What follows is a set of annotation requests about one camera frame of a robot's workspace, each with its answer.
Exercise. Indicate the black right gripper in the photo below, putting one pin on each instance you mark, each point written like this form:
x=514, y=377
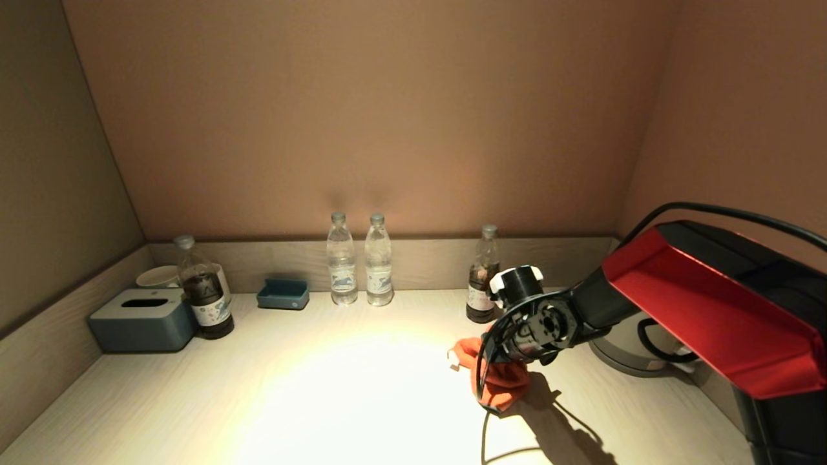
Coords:
x=536, y=329

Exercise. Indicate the small blue plastic tray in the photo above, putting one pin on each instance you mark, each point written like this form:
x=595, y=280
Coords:
x=283, y=297

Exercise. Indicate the orange fluffy cloth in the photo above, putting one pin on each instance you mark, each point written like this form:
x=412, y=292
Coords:
x=501, y=384

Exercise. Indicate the black and white wrist camera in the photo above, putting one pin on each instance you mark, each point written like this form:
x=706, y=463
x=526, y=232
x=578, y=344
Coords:
x=517, y=281

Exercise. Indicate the red and black right robot arm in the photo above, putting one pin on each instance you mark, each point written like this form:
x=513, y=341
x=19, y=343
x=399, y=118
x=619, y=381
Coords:
x=711, y=310

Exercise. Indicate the white electric kettle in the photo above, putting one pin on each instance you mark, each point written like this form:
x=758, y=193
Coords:
x=617, y=345

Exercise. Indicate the dark drink bottle white label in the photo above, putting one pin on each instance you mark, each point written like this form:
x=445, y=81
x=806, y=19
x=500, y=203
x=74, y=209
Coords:
x=481, y=284
x=207, y=303

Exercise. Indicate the grey kettle base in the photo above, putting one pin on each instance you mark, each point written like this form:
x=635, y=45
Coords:
x=620, y=369

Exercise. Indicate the blue-grey tissue box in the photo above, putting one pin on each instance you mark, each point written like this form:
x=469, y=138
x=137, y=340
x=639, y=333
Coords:
x=142, y=323

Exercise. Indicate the clear water bottle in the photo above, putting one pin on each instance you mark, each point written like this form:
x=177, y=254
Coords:
x=378, y=271
x=342, y=271

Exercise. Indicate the white paper cup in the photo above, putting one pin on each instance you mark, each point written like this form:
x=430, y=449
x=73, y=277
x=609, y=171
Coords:
x=157, y=278

